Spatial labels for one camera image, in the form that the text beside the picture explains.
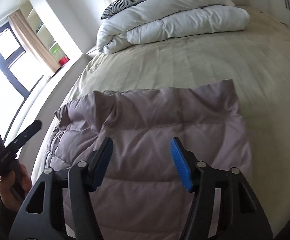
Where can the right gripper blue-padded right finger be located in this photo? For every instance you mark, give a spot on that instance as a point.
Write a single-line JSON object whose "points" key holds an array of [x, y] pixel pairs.
{"points": [[224, 205]]}

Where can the red box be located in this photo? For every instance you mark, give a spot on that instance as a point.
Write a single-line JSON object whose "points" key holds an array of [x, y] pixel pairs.
{"points": [[63, 60]]}

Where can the green stool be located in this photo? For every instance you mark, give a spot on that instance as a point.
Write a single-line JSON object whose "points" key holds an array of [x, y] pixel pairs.
{"points": [[57, 52]]}

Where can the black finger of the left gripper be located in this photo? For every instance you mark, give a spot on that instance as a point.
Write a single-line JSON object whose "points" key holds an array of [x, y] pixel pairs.
{"points": [[24, 137]]}

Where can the beige curtain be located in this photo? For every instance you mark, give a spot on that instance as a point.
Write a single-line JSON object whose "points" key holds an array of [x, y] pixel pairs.
{"points": [[32, 44]]}

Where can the beige bed with sheet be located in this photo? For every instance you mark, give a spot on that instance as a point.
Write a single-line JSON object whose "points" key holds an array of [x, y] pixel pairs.
{"points": [[257, 60]]}

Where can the black framed window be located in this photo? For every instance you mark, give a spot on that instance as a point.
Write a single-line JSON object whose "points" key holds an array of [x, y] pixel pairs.
{"points": [[21, 81]]}

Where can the white built-in shelf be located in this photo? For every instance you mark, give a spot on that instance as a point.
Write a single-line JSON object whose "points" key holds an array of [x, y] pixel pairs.
{"points": [[37, 25]]}

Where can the white nightstand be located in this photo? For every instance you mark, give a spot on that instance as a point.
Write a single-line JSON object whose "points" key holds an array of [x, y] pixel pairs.
{"points": [[92, 52]]}

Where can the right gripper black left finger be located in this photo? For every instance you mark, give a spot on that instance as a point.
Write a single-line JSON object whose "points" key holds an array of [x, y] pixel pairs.
{"points": [[61, 195]]}

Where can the person's left hand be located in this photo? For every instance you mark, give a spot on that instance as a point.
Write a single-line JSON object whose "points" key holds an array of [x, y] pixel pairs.
{"points": [[6, 186]]}

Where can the mauve quilted puffer coat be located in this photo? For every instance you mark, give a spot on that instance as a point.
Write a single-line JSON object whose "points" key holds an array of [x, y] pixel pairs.
{"points": [[141, 196]]}

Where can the white folded duvet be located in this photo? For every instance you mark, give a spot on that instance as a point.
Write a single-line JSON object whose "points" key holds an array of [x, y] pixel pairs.
{"points": [[159, 20]]}

